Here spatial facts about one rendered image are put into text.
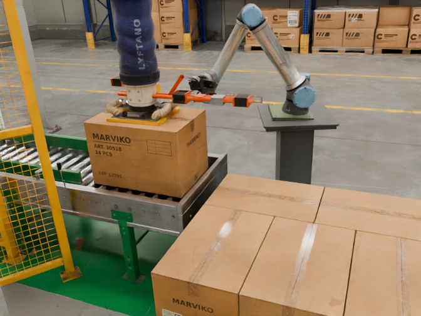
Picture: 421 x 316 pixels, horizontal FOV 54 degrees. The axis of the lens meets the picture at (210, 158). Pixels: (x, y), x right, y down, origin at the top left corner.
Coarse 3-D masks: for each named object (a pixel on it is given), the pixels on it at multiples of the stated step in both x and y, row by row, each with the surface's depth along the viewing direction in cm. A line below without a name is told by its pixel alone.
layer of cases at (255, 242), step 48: (240, 192) 239; (288, 192) 237; (336, 192) 234; (192, 240) 199; (240, 240) 197; (288, 240) 196; (336, 240) 194; (384, 240) 192; (192, 288) 174; (240, 288) 168; (288, 288) 166; (336, 288) 165; (384, 288) 164
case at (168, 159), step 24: (96, 120) 240; (168, 120) 235; (192, 120) 236; (96, 144) 242; (120, 144) 236; (144, 144) 229; (168, 144) 224; (192, 144) 240; (96, 168) 250; (120, 168) 243; (144, 168) 236; (168, 168) 230; (192, 168) 244; (168, 192) 237
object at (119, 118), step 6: (120, 114) 242; (126, 114) 237; (144, 114) 233; (108, 120) 238; (114, 120) 236; (120, 120) 235; (126, 120) 234; (132, 120) 233; (138, 120) 232; (144, 120) 231; (150, 120) 230; (156, 120) 229; (162, 120) 231
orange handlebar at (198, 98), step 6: (156, 84) 263; (126, 90) 245; (126, 96) 241; (156, 96) 234; (162, 96) 233; (168, 96) 232; (192, 96) 231; (198, 96) 227; (204, 96) 229; (210, 96) 228; (228, 102) 221; (252, 102) 219
